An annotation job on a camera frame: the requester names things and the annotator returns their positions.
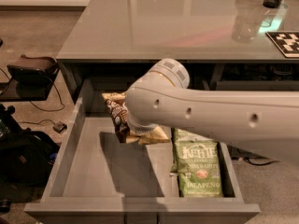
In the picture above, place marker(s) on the brown sea salt chip bag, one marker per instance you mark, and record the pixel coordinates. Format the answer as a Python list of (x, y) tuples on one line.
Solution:
[(116, 107)]

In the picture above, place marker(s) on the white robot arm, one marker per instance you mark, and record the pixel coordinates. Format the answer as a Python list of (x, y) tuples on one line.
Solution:
[(261, 122)]

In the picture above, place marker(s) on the middle green chip bag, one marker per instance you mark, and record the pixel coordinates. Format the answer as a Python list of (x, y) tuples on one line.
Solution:
[(183, 136)]

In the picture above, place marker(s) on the grey upper side drawer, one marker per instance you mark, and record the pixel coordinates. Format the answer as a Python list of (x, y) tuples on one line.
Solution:
[(257, 85)]

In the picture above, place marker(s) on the front green jalapeno chip bag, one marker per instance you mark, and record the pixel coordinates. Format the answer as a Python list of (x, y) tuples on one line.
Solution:
[(198, 169)]

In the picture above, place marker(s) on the open grey top drawer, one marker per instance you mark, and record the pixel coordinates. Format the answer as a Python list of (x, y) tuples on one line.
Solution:
[(98, 180)]

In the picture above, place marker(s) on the grey glossy counter cabinet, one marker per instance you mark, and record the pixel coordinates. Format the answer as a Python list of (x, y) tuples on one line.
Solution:
[(119, 40)]

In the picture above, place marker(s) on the small black power adapter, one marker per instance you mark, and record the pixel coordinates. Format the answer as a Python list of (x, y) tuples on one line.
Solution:
[(59, 127)]

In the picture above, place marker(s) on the black device on side shelf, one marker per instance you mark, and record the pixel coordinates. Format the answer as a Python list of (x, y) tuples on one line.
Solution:
[(32, 70)]

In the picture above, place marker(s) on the black backpack on floor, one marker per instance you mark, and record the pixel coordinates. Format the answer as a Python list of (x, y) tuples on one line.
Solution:
[(27, 158)]

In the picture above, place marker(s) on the black white fiducial marker board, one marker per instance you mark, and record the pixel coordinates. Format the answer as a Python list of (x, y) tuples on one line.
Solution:
[(286, 41)]

